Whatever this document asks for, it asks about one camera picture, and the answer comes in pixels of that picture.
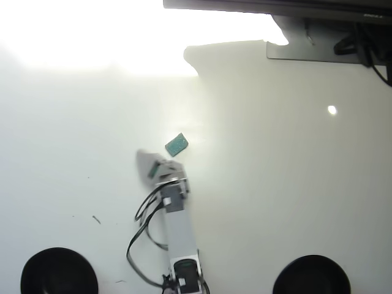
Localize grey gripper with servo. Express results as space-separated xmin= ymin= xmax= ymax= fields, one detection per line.
xmin=135 ymin=149 xmax=188 ymax=188

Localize blue-green foam cube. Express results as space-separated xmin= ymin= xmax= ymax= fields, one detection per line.
xmin=164 ymin=132 xmax=189 ymax=158

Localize black round bowl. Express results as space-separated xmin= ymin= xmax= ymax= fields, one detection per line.
xmin=20 ymin=247 xmax=99 ymax=294
xmin=272 ymin=254 xmax=352 ymax=294

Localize dark computer monitor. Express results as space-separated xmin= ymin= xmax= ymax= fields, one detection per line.
xmin=163 ymin=0 xmax=392 ymax=21

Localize black wrist servo cable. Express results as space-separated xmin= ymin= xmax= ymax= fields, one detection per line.
xmin=134 ymin=187 xmax=168 ymax=228

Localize black elbow servo cable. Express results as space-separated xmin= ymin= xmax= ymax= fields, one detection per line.
xmin=126 ymin=211 xmax=173 ymax=288

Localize coiled black cable bundle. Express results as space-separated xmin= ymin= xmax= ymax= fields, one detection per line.
xmin=333 ymin=34 xmax=358 ymax=56

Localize black monitor cable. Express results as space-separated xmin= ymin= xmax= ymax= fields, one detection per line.
xmin=355 ymin=20 xmax=392 ymax=87

